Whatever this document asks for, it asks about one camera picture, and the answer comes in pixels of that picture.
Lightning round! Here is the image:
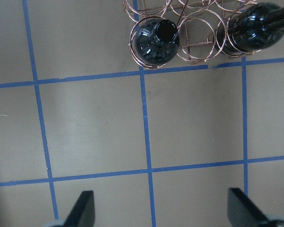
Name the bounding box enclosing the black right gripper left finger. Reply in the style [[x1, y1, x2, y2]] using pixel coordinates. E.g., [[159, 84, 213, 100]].
[[64, 191, 95, 227]]

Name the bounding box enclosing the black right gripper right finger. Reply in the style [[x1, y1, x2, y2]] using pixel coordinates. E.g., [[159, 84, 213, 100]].
[[227, 188, 275, 227]]

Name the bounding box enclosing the copper wire wine basket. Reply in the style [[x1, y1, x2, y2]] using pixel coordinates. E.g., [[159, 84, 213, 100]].
[[122, 0, 256, 70]]

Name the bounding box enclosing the dark wine bottle in basket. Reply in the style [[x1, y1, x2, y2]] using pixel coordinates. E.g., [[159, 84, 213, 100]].
[[134, 18, 180, 67]]

